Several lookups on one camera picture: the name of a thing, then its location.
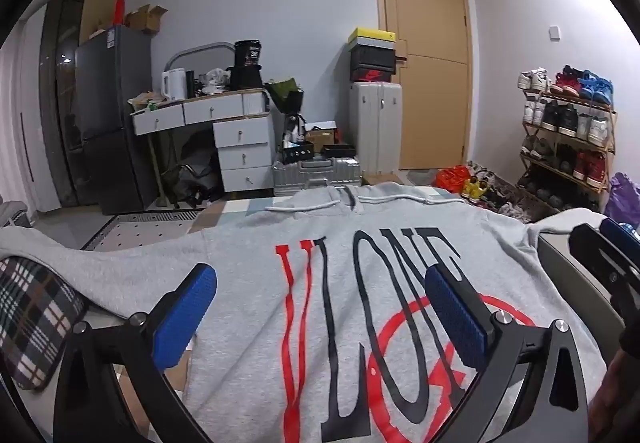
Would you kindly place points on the white desk with drawers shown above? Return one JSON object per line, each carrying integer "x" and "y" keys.
{"x": 240, "y": 133}

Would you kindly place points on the white curtain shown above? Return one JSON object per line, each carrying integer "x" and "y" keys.
{"x": 20, "y": 123}

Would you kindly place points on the dotted rug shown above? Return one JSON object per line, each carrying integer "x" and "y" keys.
{"x": 145, "y": 230}

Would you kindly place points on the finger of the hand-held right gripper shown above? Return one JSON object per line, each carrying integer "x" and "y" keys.
{"x": 617, "y": 268}

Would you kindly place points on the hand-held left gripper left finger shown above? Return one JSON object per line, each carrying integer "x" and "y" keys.
{"x": 185, "y": 313}

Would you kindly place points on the black box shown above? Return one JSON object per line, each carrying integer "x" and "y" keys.
{"x": 297, "y": 153}
{"x": 337, "y": 152}

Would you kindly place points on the grey curved frame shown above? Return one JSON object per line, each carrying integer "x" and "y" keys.
{"x": 200, "y": 49}

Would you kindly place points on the orange bag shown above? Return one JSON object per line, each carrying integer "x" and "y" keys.
{"x": 450, "y": 178}

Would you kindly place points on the small cardboard box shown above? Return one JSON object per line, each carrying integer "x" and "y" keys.
{"x": 320, "y": 137}

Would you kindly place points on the purple bag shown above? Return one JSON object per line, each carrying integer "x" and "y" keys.
{"x": 622, "y": 198}

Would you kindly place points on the red black shoebox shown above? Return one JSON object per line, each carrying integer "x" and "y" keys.
{"x": 372, "y": 74}

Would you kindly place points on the dark tall cabinet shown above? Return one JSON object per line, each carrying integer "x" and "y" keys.
{"x": 60, "y": 98}

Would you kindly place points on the white plastic cabinet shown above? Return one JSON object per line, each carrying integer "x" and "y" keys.
{"x": 375, "y": 128}

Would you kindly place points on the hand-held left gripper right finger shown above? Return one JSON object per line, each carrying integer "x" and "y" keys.
{"x": 455, "y": 318}

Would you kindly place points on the silver suitcase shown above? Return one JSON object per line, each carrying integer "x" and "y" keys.
{"x": 320, "y": 175}

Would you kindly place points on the wooden door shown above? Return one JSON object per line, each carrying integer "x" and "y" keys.
{"x": 430, "y": 23}

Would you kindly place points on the grey printed hoodie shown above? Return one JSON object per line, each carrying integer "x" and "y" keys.
{"x": 240, "y": 263}

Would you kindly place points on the yellow shoes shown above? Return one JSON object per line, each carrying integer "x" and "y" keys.
{"x": 475, "y": 188}

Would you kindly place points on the open cardboard box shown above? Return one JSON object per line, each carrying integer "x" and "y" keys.
{"x": 145, "y": 18}

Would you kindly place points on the dark grey refrigerator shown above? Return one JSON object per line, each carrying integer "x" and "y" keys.
{"x": 115, "y": 123}

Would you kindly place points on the plaid cloth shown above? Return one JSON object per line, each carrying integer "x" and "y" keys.
{"x": 35, "y": 318}

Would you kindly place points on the dark bag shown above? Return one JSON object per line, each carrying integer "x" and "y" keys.
{"x": 195, "y": 178}

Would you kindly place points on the scattered dark shoes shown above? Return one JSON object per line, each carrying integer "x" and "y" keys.
{"x": 515, "y": 203}

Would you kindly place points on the yellow shoebox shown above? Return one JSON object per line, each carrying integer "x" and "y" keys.
{"x": 370, "y": 37}

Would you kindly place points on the white electric kettle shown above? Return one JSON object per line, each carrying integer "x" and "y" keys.
{"x": 172, "y": 85}

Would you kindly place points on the black bucket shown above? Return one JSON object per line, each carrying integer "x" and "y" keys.
{"x": 248, "y": 54}

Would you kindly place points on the white light switch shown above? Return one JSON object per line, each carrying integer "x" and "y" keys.
{"x": 555, "y": 32}

